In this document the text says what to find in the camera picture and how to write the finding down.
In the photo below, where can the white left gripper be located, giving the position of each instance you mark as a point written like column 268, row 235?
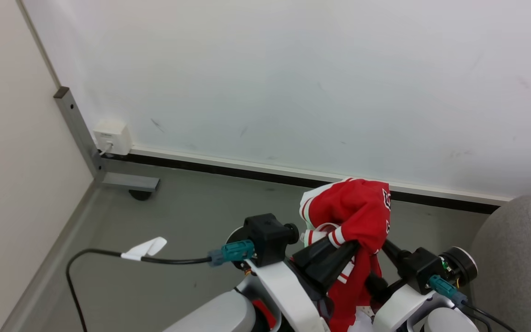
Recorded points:
column 288, row 299

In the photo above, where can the grey fabric sofa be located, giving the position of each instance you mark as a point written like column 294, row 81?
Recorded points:
column 521, row 263

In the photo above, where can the red white sports jersey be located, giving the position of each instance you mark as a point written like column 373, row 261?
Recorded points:
column 360, row 210

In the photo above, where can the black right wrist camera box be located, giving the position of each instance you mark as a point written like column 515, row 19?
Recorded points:
column 424, row 269

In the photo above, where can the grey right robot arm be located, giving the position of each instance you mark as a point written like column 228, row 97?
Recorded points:
column 450, row 323

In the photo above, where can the grey metal partition frame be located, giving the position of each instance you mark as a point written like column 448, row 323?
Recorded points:
column 74, row 125

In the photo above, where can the black round frame foot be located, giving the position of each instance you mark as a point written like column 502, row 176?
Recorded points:
column 140, row 195

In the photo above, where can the white wall socket box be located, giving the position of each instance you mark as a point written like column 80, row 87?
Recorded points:
column 112, row 137

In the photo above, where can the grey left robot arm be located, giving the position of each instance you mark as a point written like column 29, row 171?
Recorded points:
column 219, row 316

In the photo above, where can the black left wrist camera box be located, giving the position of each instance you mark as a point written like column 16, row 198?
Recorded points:
column 268, row 237

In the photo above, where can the white black wall baseboard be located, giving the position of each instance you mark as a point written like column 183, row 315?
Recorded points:
column 293, row 174

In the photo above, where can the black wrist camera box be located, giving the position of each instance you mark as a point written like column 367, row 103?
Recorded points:
column 424, row 269
column 268, row 237

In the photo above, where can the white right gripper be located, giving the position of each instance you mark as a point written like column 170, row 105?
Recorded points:
column 399, row 311

